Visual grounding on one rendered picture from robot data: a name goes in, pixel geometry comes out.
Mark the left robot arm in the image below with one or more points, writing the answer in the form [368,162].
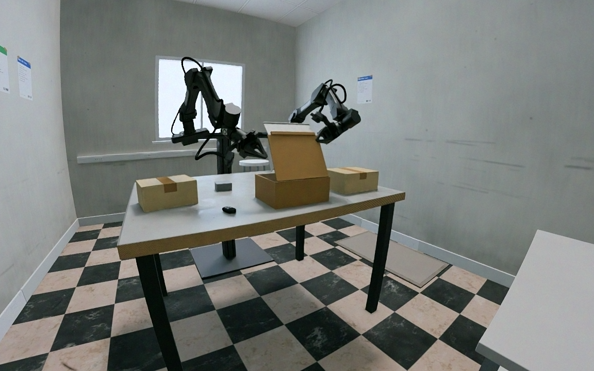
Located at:
[345,117]

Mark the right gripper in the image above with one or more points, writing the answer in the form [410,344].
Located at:
[246,148]

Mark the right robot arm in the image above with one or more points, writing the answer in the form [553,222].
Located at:
[197,81]

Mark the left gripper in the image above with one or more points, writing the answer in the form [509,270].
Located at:
[329,132]

